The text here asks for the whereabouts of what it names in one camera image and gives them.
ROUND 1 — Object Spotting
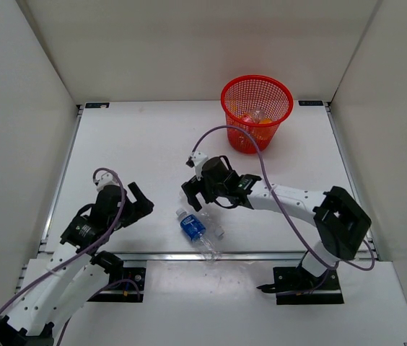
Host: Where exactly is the clear bottle blue label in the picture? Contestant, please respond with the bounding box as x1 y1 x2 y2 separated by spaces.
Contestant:
175 208 224 262

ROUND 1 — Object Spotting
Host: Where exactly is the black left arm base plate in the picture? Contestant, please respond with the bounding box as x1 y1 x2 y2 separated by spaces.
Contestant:
88 261 146 303

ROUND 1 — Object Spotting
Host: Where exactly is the orange juice bottle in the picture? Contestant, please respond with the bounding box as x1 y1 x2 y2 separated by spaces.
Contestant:
230 112 258 145
258 118 272 125

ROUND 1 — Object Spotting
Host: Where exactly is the black label sticker, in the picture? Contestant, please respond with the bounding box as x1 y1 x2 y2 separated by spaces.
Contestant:
298 100 323 107
84 102 110 109

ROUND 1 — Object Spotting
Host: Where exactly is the black label sticker, right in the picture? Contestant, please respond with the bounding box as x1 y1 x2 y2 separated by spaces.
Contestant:
298 100 323 107

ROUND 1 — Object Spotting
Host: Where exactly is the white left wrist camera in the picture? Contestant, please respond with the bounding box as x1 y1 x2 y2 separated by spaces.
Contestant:
93 172 118 192

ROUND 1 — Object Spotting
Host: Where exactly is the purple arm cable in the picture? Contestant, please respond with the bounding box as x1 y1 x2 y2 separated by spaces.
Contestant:
191 125 376 297
0 167 143 346

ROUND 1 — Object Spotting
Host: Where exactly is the large clear plastic bottle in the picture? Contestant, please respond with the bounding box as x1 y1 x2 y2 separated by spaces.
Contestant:
179 191 224 241

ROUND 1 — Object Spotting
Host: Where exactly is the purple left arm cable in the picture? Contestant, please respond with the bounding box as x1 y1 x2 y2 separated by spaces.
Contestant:
0 167 143 346

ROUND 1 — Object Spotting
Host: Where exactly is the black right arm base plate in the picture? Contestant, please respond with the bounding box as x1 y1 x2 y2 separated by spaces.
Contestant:
257 267 344 306

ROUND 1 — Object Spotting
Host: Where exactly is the clear bottle red cap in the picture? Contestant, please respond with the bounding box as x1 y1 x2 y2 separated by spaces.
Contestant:
248 108 266 124

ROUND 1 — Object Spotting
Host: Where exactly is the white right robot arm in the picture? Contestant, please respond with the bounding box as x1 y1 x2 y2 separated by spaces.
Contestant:
182 151 372 288

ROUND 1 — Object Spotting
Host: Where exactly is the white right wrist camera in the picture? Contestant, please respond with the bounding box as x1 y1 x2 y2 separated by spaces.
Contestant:
185 151 209 181

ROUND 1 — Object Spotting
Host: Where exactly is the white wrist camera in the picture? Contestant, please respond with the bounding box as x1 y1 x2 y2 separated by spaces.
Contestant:
185 151 209 181
93 172 118 192

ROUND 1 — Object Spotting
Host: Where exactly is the black label sticker, left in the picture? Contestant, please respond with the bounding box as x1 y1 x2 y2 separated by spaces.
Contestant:
84 102 110 109

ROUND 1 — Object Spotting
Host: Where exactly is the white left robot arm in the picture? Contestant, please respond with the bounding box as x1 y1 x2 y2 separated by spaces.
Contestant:
0 182 154 345

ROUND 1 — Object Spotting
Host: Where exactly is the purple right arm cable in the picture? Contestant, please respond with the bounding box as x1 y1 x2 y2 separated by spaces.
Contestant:
191 125 376 297

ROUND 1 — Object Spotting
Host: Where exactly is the red mesh plastic bin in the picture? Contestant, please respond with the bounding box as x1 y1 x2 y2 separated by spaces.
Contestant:
220 75 294 154

